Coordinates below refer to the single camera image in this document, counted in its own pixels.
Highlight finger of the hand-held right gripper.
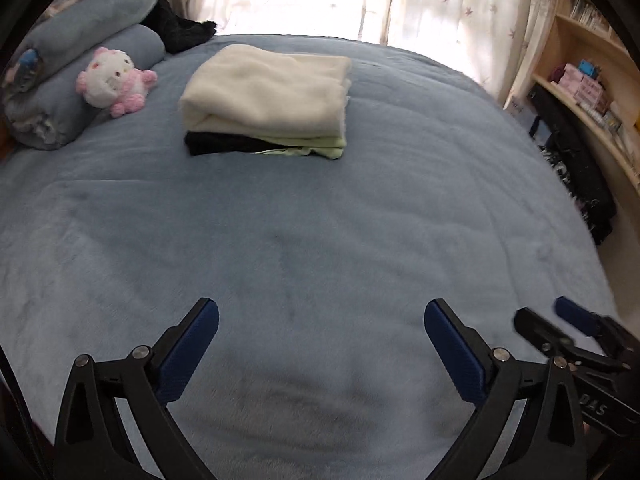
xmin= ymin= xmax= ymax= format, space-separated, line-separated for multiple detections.
xmin=554 ymin=296 xmax=640 ymax=358
xmin=514 ymin=306 xmax=583 ymax=367

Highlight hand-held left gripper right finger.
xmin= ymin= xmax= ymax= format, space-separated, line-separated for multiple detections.
xmin=424 ymin=298 xmax=588 ymax=480

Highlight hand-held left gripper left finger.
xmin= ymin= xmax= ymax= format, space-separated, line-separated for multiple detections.
xmin=52 ymin=297 xmax=221 ymax=480

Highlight white fluffy cardigan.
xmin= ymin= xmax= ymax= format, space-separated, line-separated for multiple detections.
xmin=178 ymin=44 xmax=352 ymax=139

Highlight blue fleece bed blanket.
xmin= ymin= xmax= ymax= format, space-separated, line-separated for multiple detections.
xmin=0 ymin=34 xmax=626 ymax=480

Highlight black white patterned cloth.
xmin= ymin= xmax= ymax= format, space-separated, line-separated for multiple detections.
xmin=540 ymin=145 xmax=601 ymax=231

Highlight black bag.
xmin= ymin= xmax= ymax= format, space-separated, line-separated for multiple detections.
xmin=527 ymin=82 xmax=618 ymax=246

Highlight pile of leaning books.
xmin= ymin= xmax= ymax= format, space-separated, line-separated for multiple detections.
xmin=597 ymin=102 xmax=640 ymax=171

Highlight black folded garment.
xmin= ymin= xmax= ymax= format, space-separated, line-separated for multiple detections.
xmin=184 ymin=131 xmax=291 ymax=157

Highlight white blue cardboard box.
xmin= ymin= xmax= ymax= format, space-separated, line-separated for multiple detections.
xmin=507 ymin=95 xmax=531 ymax=121

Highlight stack of pink boxes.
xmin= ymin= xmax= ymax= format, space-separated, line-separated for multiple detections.
xmin=550 ymin=62 xmax=608 ymax=106

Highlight light green garment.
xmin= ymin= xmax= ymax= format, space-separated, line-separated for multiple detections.
xmin=250 ymin=132 xmax=347 ymax=161

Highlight wooden bookshelf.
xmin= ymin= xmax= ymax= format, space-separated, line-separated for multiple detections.
xmin=502 ymin=0 xmax=640 ymax=196

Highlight pink white cat plush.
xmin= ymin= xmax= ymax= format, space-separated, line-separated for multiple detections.
xmin=76 ymin=47 xmax=158 ymax=119

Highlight blue grey pillows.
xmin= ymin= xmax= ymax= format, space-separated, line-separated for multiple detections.
xmin=2 ymin=24 xmax=167 ymax=151

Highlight row of shelf books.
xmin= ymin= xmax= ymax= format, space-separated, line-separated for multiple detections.
xmin=567 ymin=0 xmax=613 ymax=36

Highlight black crumpled garment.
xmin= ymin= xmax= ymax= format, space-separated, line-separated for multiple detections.
xmin=140 ymin=0 xmax=217 ymax=54

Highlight rolled blue blanket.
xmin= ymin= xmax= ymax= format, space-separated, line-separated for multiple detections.
xmin=0 ymin=0 xmax=163 ymax=91

